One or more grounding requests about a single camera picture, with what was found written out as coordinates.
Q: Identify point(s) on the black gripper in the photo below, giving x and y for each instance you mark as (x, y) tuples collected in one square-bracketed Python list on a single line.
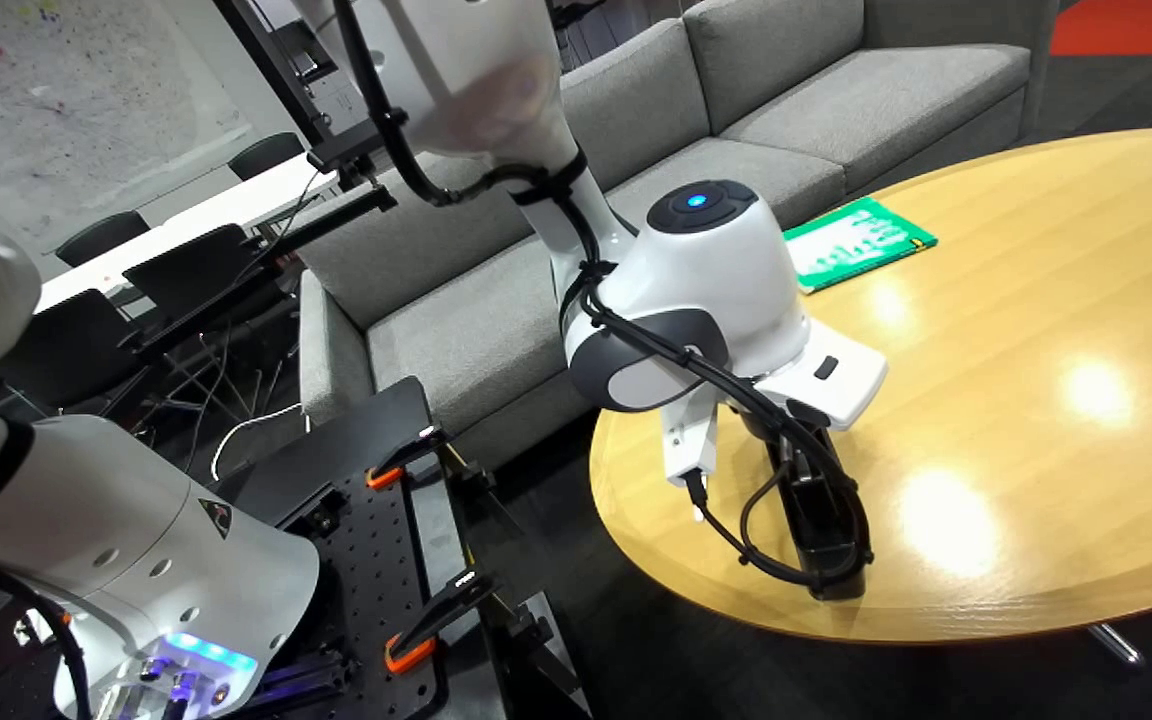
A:
[(826, 519)]

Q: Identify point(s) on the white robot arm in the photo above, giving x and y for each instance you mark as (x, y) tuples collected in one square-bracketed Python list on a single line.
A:
[(138, 565)]

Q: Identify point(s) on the round wooden table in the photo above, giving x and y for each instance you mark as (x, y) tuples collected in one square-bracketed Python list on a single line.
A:
[(1005, 460)]

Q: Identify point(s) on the green printed sheet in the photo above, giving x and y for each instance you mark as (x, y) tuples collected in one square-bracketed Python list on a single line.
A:
[(849, 240)]

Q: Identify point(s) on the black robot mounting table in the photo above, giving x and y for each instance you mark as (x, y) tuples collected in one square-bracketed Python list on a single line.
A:
[(386, 556)]

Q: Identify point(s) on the white desk with chairs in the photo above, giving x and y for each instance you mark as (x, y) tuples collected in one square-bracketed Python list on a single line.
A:
[(109, 322)]

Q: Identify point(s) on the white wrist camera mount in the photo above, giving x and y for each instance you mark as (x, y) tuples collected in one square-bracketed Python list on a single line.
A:
[(839, 382)]

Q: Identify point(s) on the orange handled clamp lower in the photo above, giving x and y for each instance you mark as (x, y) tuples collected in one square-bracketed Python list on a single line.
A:
[(419, 642)]

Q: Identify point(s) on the orange handled clamp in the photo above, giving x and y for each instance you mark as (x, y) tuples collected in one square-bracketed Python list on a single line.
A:
[(419, 642), (431, 440)]

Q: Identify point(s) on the orange handled clamp upper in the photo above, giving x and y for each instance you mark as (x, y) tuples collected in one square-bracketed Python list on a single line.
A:
[(431, 440)]

